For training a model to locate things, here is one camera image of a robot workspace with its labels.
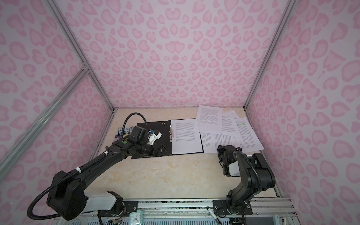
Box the white printed sheet back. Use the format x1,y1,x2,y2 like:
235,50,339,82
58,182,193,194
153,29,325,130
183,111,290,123
196,105,223,135

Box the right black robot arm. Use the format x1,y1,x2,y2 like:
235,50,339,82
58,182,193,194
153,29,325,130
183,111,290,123
213,145,276,218

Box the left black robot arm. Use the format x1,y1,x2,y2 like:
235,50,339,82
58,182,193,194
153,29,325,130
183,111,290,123
27,121,172,221

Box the white sheet green header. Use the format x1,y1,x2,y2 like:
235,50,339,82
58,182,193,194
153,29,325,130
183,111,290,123
235,118,264,153

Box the colourful paperback book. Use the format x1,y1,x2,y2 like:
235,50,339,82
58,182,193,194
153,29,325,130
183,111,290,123
113,127,133,142

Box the small white desk clock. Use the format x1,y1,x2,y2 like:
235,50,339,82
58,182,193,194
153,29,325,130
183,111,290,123
129,211,143,225

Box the black file folder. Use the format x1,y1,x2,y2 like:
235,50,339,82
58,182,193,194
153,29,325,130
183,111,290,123
128,119,204,159

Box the white printed sheet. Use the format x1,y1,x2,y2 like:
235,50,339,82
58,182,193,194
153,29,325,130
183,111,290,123
171,119,203,155
222,110,244,144
196,105,223,135
200,133,244,154

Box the black pen on rail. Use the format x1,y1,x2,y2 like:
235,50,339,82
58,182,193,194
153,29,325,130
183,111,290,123
207,207,222,225

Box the aluminium diagonal frame bar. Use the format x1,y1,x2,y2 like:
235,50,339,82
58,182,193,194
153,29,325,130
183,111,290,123
1,66,88,181

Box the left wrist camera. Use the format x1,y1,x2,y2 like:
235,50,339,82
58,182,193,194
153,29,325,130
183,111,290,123
128,126,162,145

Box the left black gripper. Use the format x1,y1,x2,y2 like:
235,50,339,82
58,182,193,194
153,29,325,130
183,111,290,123
137,142,171,157

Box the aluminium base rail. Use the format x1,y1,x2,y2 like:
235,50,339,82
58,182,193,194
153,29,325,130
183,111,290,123
53,197,300,225

